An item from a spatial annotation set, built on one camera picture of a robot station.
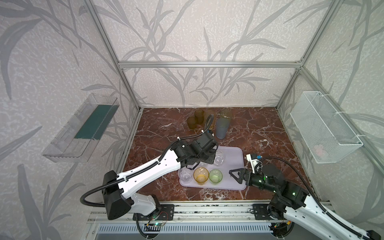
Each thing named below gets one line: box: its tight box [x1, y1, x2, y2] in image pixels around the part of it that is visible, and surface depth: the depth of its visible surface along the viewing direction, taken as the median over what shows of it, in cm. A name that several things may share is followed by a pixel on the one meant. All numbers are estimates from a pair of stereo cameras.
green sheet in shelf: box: [74, 104, 120, 140], surface depth 68 cm
